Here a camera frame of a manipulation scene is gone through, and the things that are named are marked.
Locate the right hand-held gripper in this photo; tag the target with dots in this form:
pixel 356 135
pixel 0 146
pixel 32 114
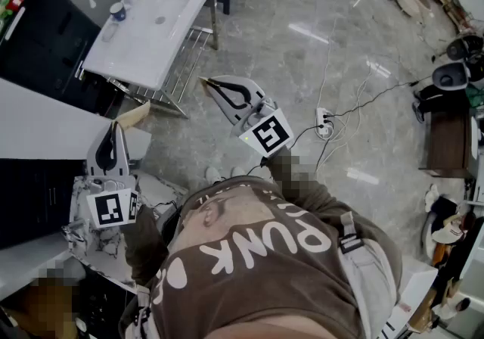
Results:
pixel 270 133

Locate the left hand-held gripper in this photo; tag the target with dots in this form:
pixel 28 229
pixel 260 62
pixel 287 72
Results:
pixel 109 209

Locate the person's left forearm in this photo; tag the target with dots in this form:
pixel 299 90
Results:
pixel 145 243

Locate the person's right forearm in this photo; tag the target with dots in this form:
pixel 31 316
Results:
pixel 298 186

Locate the cardboard box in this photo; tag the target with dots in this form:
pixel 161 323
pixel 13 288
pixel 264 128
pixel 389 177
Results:
pixel 132 116

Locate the metal sink stand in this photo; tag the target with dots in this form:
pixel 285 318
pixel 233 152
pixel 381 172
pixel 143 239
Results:
pixel 177 80

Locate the person's white shoe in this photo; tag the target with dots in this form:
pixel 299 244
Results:
pixel 238 172
pixel 213 175

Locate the white counter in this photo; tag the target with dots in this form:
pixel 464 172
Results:
pixel 41 125

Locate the white power strip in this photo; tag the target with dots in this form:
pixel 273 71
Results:
pixel 323 122

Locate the marble pattern slab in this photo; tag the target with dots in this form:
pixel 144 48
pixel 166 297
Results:
pixel 106 243

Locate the black drawer cabinet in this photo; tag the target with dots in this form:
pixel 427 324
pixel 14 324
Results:
pixel 34 201

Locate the white ceramic sink basin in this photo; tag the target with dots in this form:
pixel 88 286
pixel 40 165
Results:
pixel 151 46

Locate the person's brown sweatshirt torso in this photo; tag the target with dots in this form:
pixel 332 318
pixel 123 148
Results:
pixel 264 265

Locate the brown wooden cabinet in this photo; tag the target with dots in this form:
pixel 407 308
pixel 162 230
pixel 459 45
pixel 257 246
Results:
pixel 448 144

